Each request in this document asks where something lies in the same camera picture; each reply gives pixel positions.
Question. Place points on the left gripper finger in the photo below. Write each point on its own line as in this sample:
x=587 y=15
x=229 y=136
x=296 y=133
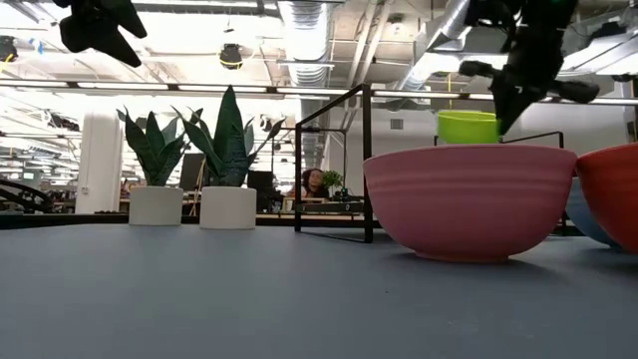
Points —
x=90 y=35
x=124 y=17

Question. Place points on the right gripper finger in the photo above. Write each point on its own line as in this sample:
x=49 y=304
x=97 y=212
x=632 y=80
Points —
x=506 y=100
x=528 y=95

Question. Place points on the small green bowl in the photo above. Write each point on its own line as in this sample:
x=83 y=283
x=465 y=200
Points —
x=463 y=128

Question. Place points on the large pink bowl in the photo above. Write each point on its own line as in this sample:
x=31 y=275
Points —
x=468 y=199

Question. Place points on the large red bowl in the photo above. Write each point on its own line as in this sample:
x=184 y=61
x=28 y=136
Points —
x=613 y=189

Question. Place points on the large blue bowl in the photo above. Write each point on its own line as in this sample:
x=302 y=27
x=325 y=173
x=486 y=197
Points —
x=585 y=214

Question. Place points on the long overhead light bar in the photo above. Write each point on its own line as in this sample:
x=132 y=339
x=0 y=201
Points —
x=124 y=86

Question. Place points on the black ceiling dome device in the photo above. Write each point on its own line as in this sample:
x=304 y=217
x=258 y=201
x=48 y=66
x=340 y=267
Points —
x=230 y=56

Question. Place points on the white building pillar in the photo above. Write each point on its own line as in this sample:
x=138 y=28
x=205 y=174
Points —
x=99 y=164

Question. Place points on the dark background monitor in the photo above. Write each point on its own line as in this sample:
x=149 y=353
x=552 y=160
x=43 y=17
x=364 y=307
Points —
x=192 y=172

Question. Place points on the snake plant in white pot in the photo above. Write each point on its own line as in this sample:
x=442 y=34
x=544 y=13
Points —
x=157 y=204
x=228 y=209

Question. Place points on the small green background plant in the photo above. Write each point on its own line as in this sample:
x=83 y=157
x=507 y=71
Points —
x=332 y=178

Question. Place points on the person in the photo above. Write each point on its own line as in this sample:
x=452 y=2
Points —
x=314 y=182

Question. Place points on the black background computer tower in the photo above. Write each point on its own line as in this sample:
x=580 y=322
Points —
x=259 y=187

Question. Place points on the blue table mat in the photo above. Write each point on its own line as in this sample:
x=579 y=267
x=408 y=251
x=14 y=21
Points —
x=199 y=299

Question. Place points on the large smooth silver duct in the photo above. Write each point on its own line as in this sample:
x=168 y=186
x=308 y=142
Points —
x=438 y=35

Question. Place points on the wooden shelf with black frame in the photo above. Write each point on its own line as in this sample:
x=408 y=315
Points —
x=368 y=174

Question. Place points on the silver ribbed ventilation duct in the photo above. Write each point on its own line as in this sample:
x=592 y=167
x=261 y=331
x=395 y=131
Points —
x=304 y=40

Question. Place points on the black table frame rim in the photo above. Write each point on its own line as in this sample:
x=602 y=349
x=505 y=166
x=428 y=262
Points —
x=50 y=221

